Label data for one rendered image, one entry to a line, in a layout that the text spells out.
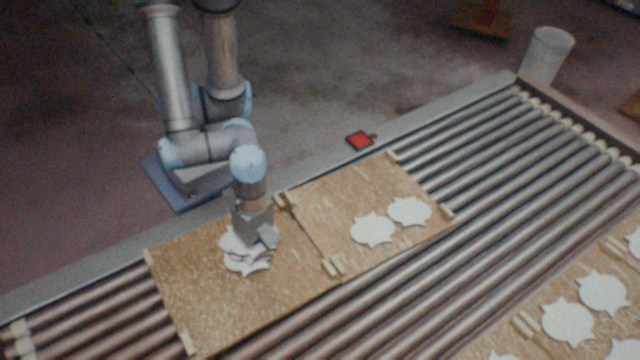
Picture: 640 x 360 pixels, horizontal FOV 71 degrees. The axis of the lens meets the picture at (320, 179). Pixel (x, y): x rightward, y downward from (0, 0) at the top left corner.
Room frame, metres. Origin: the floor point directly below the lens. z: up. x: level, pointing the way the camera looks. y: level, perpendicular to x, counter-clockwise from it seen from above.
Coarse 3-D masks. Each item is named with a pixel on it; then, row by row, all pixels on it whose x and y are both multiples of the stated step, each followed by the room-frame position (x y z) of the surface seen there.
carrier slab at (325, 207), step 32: (384, 160) 1.08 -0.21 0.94; (320, 192) 0.91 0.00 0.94; (352, 192) 0.93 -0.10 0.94; (384, 192) 0.94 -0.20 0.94; (416, 192) 0.95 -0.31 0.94; (320, 224) 0.79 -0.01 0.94; (352, 224) 0.80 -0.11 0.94; (448, 224) 0.84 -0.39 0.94; (352, 256) 0.69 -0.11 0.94; (384, 256) 0.70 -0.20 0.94
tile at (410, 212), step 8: (400, 200) 0.90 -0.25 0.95; (408, 200) 0.91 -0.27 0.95; (416, 200) 0.91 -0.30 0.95; (392, 208) 0.87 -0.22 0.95; (400, 208) 0.87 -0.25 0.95; (408, 208) 0.87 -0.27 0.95; (416, 208) 0.88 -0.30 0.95; (424, 208) 0.88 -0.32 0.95; (392, 216) 0.84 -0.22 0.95; (400, 216) 0.84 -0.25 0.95; (408, 216) 0.84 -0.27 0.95; (416, 216) 0.85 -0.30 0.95; (424, 216) 0.85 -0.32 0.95; (408, 224) 0.81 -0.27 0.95; (416, 224) 0.82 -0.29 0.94; (424, 224) 0.82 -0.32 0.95
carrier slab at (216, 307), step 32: (224, 224) 0.76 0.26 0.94; (288, 224) 0.78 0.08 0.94; (160, 256) 0.63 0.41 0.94; (192, 256) 0.64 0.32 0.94; (288, 256) 0.67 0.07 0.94; (320, 256) 0.68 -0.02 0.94; (160, 288) 0.54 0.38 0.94; (192, 288) 0.55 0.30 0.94; (224, 288) 0.56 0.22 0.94; (256, 288) 0.57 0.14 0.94; (288, 288) 0.58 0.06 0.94; (320, 288) 0.58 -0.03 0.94; (192, 320) 0.47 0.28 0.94; (224, 320) 0.47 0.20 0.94; (256, 320) 0.48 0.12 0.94
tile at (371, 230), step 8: (368, 216) 0.83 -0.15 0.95; (376, 216) 0.83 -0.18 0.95; (360, 224) 0.80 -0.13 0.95; (368, 224) 0.80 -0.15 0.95; (376, 224) 0.80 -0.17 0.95; (384, 224) 0.80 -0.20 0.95; (392, 224) 0.81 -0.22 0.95; (352, 232) 0.77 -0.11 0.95; (360, 232) 0.77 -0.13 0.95; (368, 232) 0.77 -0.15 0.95; (376, 232) 0.77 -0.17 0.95; (384, 232) 0.78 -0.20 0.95; (392, 232) 0.78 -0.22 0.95; (352, 240) 0.75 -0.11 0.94; (360, 240) 0.74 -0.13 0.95; (368, 240) 0.74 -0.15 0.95; (376, 240) 0.75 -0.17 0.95; (384, 240) 0.75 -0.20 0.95
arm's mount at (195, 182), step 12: (156, 144) 1.03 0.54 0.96; (192, 168) 0.94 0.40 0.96; (204, 168) 0.95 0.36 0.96; (216, 168) 0.95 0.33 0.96; (228, 168) 0.98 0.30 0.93; (180, 180) 0.89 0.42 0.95; (192, 180) 0.89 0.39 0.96; (204, 180) 0.92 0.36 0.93; (216, 180) 0.95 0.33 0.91; (228, 180) 0.98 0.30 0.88; (192, 192) 0.90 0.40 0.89; (204, 192) 0.92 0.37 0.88
